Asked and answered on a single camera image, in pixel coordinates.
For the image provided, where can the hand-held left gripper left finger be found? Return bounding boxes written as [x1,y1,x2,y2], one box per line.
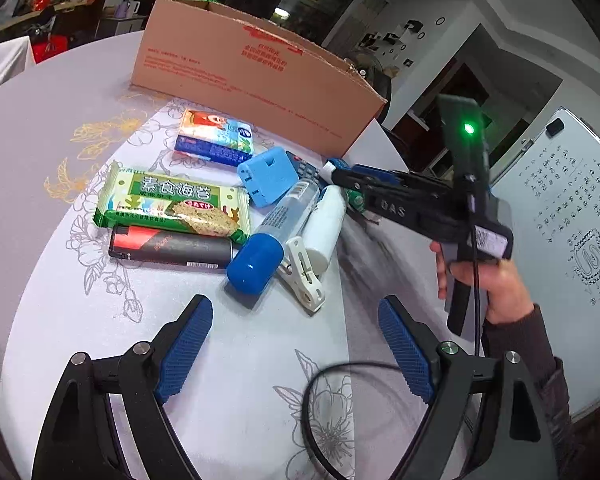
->
[31,294,214,480]

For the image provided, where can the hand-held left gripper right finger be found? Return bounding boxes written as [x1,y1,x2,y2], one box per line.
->
[377,295,561,480]

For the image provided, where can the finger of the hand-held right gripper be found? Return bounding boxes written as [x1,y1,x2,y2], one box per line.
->
[331,164,416,188]
[346,187,382,224]

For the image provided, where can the white cylindrical bottle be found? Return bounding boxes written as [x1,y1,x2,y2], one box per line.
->
[302,185,348,273]

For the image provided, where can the dark remote with buttons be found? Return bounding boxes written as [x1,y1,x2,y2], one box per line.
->
[285,150,326,183]

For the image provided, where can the white plastic clip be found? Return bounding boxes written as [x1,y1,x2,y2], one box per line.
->
[275,236,327,313]

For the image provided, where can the blue plug adapter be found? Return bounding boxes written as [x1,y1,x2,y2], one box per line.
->
[237,146,301,208]

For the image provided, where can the black red lighter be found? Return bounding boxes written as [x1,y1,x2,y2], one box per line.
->
[108,225,234,272]

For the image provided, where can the clear tube with blue cap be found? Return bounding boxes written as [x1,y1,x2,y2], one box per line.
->
[226,179,327,296]

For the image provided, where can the green snack packet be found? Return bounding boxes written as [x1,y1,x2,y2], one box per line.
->
[92,162,252,246]

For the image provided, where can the colourful tissue packet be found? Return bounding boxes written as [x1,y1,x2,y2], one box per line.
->
[174,108,256,166]

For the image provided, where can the brown cardboard box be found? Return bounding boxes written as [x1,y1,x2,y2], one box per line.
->
[131,0,390,157]

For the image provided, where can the person's right forearm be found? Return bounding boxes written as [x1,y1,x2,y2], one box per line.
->
[481,305,588,480]

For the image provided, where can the grey cloth-covered desktop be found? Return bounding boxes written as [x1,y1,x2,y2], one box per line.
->
[0,30,496,480]

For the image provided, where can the person's right hand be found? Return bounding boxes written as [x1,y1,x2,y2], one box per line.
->
[429,240,536,326]

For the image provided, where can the standing fan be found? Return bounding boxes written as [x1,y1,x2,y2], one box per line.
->
[347,50,386,86]

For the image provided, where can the whiteboard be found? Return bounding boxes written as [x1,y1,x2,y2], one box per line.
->
[490,106,600,418]

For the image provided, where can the white cloth over chair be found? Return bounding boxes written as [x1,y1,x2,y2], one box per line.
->
[0,37,35,96]

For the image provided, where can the black cable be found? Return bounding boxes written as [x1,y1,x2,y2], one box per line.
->
[300,175,483,480]

